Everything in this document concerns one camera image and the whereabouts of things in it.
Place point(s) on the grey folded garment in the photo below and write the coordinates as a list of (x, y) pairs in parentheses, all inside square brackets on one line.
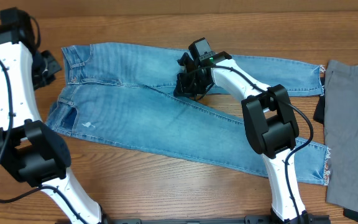
[(341, 133)]

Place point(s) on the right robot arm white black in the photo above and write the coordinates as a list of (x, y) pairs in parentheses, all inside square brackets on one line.
[(269, 120)]

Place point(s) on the light blue denim jeans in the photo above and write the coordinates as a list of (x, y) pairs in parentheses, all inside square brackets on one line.
[(122, 95)]

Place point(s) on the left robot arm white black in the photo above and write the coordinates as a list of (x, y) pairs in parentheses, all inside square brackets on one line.
[(29, 150)]

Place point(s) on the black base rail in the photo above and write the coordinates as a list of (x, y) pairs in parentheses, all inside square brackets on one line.
[(249, 219)]

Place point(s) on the black garment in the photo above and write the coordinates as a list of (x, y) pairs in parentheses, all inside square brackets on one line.
[(320, 107)]

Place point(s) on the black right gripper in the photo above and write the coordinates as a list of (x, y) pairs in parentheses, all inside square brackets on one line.
[(183, 76)]

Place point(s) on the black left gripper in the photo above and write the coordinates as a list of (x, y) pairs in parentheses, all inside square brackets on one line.
[(56, 68)]

